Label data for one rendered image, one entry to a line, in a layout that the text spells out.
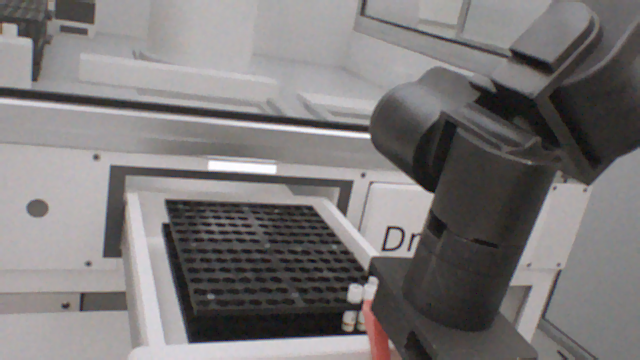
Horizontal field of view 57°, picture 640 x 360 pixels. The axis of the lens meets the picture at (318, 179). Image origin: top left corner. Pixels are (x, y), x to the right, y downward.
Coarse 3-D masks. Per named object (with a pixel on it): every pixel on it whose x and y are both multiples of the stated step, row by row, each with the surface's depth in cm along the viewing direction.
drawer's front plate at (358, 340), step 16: (336, 336) 41; (352, 336) 41; (144, 352) 35; (160, 352) 35; (176, 352) 36; (192, 352) 36; (208, 352) 36; (224, 352) 36; (240, 352) 37; (256, 352) 37; (272, 352) 37; (288, 352) 38; (304, 352) 38; (320, 352) 38; (336, 352) 39; (352, 352) 39; (368, 352) 40
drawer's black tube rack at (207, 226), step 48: (192, 240) 57; (240, 240) 59; (288, 240) 61; (336, 240) 63; (192, 288) 48; (240, 288) 50; (288, 288) 51; (336, 288) 53; (192, 336) 47; (240, 336) 48; (288, 336) 49
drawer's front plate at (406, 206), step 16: (368, 192) 76; (384, 192) 74; (400, 192) 75; (416, 192) 76; (368, 208) 75; (384, 208) 75; (400, 208) 76; (416, 208) 77; (544, 208) 85; (368, 224) 75; (384, 224) 76; (400, 224) 77; (416, 224) 78; (368, 240) 76; (400, 240) 78; (416, 240) 79; (400, 256) 79; (528, 256) 87
